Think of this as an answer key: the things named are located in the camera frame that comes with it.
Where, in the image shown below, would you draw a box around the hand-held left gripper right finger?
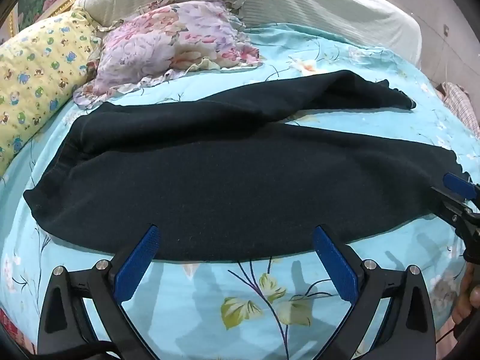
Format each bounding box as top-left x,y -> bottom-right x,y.
313,225 -> 437,360

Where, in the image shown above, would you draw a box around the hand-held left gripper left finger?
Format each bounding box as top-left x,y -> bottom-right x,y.
37,225 -> 162,360

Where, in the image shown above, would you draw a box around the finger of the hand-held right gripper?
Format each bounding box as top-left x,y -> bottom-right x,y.
430,187 -> 470,233
442,172 -> 480,205

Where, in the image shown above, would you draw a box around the black pants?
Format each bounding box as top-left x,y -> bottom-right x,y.
23,69 -> 471,263

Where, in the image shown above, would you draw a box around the person's right hand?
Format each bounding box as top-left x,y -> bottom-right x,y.
452,263 -> 480,326

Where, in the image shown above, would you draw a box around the blue floral bed sheet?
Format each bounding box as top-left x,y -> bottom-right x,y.
0,22 -> 480,360

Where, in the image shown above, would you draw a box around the plaid cloth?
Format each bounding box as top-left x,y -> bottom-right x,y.
437,82 -> 480,137

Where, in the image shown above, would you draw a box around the red patterned cloth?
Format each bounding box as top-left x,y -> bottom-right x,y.
0,307 -> 23,346

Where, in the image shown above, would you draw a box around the yellow cartoon print pillow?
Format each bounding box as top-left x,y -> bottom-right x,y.
0,9 -> 102,175

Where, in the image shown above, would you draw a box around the pink purple floral pillow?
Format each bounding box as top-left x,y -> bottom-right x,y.
73,0 -> 263,110

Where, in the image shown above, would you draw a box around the white ribbed headboard cover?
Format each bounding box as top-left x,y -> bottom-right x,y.
71,0 -> 421,70

